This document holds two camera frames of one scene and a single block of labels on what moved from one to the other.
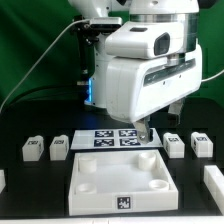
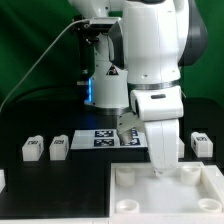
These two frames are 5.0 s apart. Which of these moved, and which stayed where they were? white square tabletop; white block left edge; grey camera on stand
Moved: white square tabletop
Stayed: white block left edge; grey camera on stand
